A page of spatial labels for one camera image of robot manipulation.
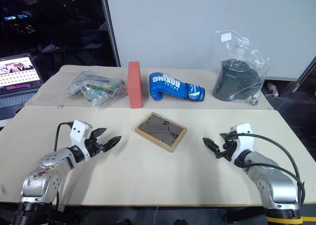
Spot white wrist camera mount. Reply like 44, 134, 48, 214
229, 123, 254, 161
69, 120, 94, 159

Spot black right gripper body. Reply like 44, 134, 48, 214
218, 135, 237, 162

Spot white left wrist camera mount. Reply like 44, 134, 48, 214
69, 120, 94, 159

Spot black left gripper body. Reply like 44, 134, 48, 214
85, 132, 104, 158

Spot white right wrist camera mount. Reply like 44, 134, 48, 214
229, 123, 254, 161

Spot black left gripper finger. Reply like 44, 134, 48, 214
91, 127, 108, 140
100, 135, 122, 152

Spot wooden picture frame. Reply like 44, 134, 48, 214
134, 112, 188, 152

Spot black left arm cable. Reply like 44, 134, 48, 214
53, 121, 74, 152

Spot silver metal post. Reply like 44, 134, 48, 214
293, 55, 316, 94

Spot plastic bag with green items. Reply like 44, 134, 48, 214
66, 71, 128, 108

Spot red brick block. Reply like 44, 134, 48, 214
127, 61, 144, 109

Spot laptop computer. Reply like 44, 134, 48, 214
0, 53, 44, 122

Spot white partition panel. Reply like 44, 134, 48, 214
102, 0, 316, 82

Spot blue boxing glove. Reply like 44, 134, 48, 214
148, 72, 206, 102

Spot plastic bag with black item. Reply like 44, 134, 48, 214
212, 30, 273, 106

